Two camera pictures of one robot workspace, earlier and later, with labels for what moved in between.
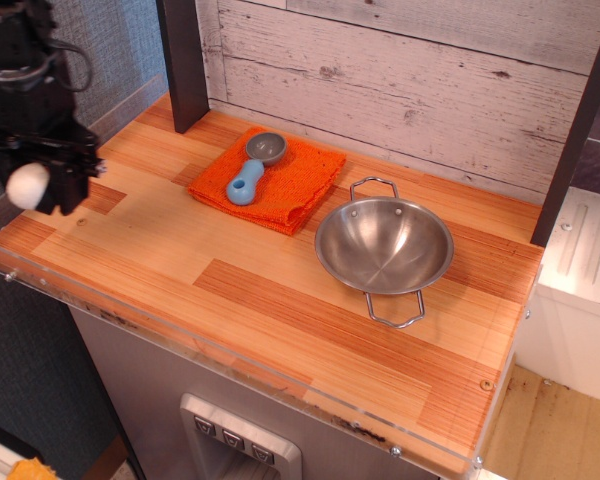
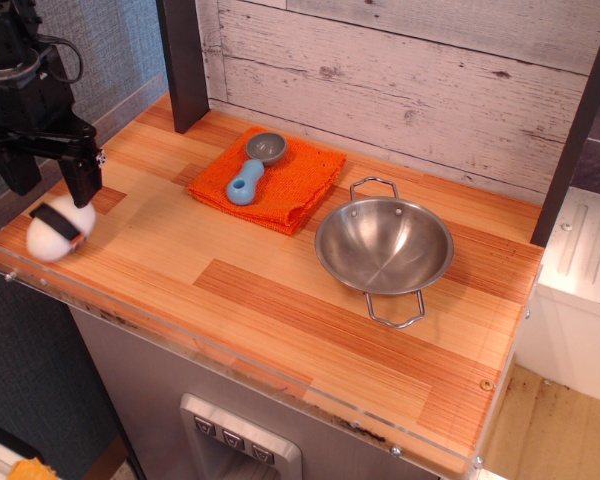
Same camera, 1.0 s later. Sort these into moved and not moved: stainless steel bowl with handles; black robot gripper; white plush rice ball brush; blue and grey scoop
Moved: white plush rice ball brush
Not moved: black robot gripper; blue and grey scoop; stainless steel bowl with handles
